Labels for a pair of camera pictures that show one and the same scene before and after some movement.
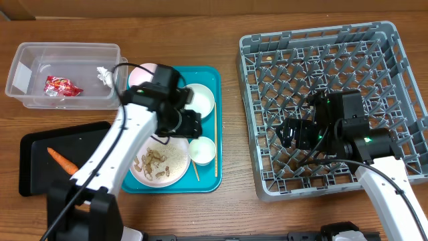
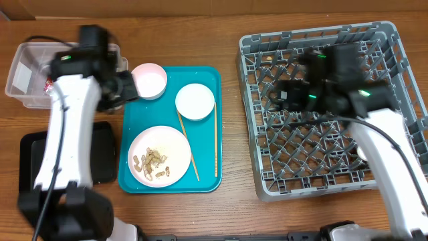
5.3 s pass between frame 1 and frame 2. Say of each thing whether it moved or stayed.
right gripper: moved
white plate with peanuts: stayed
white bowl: stayed
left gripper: moved
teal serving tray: stayed
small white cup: moved
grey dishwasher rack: stayed
